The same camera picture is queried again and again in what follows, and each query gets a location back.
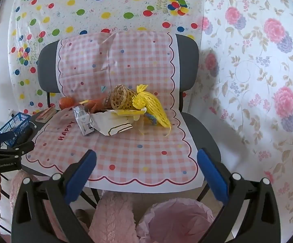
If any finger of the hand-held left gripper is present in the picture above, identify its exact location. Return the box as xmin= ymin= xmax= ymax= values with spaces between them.
xmin=0 ymin=128 xmax=33 ymax=147
xmin=0 ymin=141 xmax=35 ymax=160

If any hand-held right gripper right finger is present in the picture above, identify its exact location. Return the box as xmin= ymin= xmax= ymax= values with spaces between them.
xmin=196 ymin=147 xmax=282 ymax=243

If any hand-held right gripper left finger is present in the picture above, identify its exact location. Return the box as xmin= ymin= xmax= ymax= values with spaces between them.
xmin=11 ymin=149 xmax=98 ymax=243

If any blue plastic basket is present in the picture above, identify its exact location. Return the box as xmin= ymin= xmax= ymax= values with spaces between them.
xmin=0 ymin=113 xmax=32 ymax=147

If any brown flat box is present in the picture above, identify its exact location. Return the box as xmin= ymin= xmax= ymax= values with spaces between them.
xmin=36 ymin=106 xmax=57 ymax=122

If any white milk carton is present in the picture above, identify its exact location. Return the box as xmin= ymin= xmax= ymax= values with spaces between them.
xmin=73 ymin=106 xmax=96 ymax=136

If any orange round fruit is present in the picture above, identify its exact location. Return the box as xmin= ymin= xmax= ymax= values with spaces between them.
xmin=59 ymin=97 xmax=76 ymax=110

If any pink fluffy clothing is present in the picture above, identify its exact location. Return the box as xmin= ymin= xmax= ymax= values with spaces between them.
xmin=9 ymin=169 xmax=140 ymax=243

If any pink checked tablecloth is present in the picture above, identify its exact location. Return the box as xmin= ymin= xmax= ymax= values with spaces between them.
xmin=25 ymin=30 xmax=205 ymax=190

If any orange snack packet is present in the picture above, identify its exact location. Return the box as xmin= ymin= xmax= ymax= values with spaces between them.
xmin=79 ymin=96 xmax=113 ymax=113

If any woven wicker basket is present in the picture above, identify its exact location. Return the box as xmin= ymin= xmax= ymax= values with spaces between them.
xmin=110 ymin=84 xmax=137 ymax=110

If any yellow foam net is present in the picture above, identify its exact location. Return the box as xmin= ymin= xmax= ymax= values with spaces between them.
xmin=112 ymin=84 xmax=172 ymax=136

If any floral print sheet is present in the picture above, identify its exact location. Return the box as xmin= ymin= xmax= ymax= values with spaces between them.
xmin=194 ymin=0 xmax=293 ymax=233

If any grey office chair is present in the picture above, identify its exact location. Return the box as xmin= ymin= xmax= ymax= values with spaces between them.
xmin=21 ymin=34 xmax=222 ymax=209

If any balloon print sheet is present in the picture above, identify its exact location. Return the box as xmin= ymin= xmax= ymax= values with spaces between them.
xmin=7 ymin=0 xmax=205 ymax=117

